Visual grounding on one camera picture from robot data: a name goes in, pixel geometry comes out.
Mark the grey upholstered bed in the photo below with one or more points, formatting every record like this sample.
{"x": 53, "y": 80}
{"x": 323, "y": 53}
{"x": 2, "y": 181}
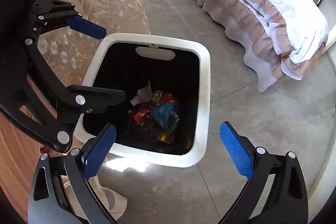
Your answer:
{"x": 280, "y": 37}

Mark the beige embroidered tablecloth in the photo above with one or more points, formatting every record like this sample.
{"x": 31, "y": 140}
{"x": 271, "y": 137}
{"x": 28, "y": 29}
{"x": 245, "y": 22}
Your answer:
{"x": 69, "y": 53}

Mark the white square trash bin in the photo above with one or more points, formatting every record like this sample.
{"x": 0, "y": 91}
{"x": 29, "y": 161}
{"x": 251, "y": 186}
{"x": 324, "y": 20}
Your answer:
{"x": 127, "y": 62}

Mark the blue plastic bag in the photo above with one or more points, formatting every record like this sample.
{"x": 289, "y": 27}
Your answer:
{"x": 166, "y": 116}

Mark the red snack bag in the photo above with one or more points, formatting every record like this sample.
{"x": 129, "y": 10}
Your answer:
{"x": 160, "y": 98}

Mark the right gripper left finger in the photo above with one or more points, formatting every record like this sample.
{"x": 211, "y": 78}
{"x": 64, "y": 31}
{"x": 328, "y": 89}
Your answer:
{"x": 48, "y": 202}

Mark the orange red wrapper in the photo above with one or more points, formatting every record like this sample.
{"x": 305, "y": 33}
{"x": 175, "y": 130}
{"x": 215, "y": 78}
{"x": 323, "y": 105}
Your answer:
{"x": 144, "y": 120}

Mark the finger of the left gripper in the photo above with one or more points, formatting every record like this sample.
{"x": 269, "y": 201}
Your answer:
{"x": 86, "y": 27}
{"x": 90, "y": 99}

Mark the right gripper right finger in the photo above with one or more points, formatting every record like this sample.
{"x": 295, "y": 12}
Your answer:
{"x": 287, "y": 199}

